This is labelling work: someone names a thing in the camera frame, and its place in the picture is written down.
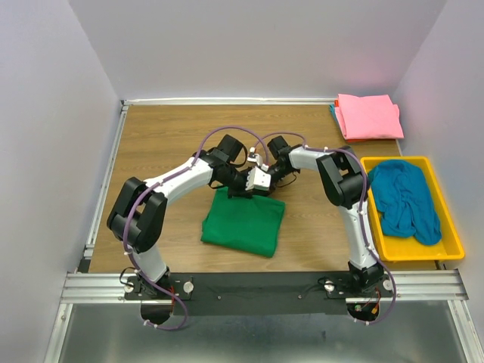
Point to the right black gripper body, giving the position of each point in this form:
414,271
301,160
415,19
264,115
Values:
277,174

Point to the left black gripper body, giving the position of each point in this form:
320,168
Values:
236,182

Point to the green t shirt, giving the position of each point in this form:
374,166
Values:
248,225

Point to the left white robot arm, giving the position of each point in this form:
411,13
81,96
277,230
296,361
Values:
137,216

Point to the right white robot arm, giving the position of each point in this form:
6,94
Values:
346,186

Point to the teal folded t shirt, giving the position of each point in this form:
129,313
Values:
333,114

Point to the pink folded t shirt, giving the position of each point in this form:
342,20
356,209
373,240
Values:
368,118

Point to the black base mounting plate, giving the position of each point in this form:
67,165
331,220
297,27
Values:
265,293

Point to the blue crumpled t shirt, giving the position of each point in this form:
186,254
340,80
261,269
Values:
403,198

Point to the yellow plastic bin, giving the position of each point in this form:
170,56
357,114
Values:
396,249

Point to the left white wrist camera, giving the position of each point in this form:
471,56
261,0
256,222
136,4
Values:
258,179

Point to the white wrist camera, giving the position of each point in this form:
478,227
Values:
255,158
258,179

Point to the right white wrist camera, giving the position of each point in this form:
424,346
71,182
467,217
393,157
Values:
255,158

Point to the aluminium frame rail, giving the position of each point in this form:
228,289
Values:
97,324

